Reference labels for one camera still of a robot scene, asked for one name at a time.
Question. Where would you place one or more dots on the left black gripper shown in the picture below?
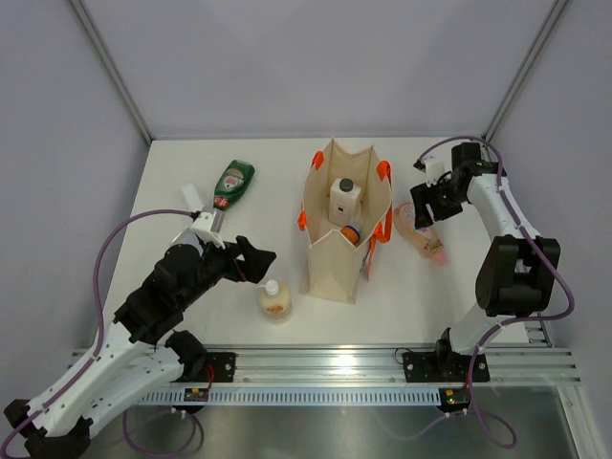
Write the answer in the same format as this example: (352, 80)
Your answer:
(254, 264)

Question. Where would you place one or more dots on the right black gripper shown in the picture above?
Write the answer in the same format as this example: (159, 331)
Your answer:
(423, 195)

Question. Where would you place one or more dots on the cream pump lotion bottle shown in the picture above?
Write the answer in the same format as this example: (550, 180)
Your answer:
(275, 300)

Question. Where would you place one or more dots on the pink shampoo bottle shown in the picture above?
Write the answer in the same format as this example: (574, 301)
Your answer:
(425, 241)

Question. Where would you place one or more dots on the white bottle black cap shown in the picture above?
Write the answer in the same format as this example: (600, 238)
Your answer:
(344, 202)

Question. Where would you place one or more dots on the cream canvas bag orange handles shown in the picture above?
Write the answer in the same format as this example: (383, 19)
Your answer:
(334, 265)

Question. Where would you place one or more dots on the orange bottle blue cap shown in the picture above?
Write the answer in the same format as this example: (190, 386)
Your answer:
(351, 234)

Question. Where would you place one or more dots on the green dish soap bottle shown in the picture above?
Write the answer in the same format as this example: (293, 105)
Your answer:
(233, 184)

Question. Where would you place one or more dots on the white tube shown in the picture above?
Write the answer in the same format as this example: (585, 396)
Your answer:
(192, 197)

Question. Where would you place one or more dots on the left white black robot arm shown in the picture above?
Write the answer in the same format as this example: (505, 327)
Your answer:
(139, 351)

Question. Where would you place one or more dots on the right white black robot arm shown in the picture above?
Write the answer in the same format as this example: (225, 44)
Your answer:
(516, 278)

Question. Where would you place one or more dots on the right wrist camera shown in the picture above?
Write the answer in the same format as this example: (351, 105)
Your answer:
(433, 168)

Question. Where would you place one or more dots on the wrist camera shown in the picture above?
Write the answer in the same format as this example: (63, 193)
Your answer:
(207, 225)
(433, 168)

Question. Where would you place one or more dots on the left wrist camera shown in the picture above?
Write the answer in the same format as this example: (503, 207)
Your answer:
(207, 225)

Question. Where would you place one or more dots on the aluminium rail frame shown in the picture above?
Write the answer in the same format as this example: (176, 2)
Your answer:
(371, 375)

